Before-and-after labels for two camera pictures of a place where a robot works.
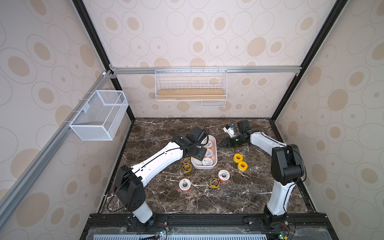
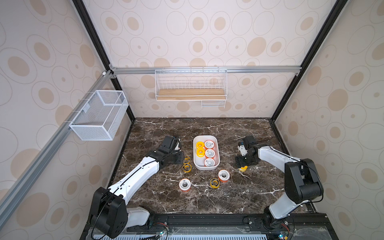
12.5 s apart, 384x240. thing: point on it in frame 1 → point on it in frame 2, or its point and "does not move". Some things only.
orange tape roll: [209, 145] does not move
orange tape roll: [209, 153] does not move
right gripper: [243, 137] → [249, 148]
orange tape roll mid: [207, 161] does not move
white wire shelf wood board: [208, 86] does not move
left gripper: [201, 153] → [180, 158]
